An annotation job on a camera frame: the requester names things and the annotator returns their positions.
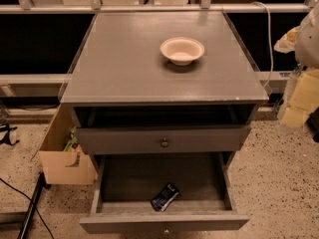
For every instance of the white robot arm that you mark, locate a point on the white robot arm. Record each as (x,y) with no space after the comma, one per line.
(306,50)

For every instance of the green item in box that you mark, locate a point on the green item in box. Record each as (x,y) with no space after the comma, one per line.
(72,140)

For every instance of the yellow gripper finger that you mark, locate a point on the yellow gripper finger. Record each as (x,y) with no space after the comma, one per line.
(286,43)
(303,101)

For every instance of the blue rxbar blueberry wrapper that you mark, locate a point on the blue rxbar blueberry wrapper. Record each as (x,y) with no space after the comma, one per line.
(165,197)

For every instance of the open grey middle drawer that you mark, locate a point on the open grey middle drawer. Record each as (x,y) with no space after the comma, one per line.
(126,185)

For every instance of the grey wooden drawer cabinet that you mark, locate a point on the grey wooden drawer cabinet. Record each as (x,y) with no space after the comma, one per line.
(123,80)

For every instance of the black floor bar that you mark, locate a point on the black floor bar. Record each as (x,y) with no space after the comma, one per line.
(26,224)

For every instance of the closed grey top drawer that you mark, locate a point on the closed grey top drawer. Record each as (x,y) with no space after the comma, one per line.
(164,139)

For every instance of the white paper bowl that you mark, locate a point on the white paper bowl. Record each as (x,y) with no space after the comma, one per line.
(182,51)

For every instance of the cardboard box beside cabinet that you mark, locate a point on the cardboard box beside cabinet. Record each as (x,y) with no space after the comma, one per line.
(59,166)

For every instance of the metal rail frame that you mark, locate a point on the metal rail frame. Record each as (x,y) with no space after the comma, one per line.
(20,80)

